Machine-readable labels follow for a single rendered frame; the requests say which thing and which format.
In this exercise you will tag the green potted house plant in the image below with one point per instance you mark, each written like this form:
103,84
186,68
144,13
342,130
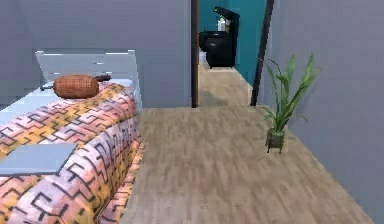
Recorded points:
283,106

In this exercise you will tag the white bottle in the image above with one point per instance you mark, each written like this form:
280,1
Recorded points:
221,24

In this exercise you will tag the small dark flat object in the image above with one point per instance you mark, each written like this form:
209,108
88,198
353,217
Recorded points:
103,77

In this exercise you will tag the white bed with patterned blanket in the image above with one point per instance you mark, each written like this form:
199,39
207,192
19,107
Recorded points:
83,133

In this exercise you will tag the orange woven cylinder pillow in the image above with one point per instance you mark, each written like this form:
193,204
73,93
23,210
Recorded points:
76,86

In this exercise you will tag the grey closed laptop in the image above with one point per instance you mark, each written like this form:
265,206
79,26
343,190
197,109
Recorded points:
36,159

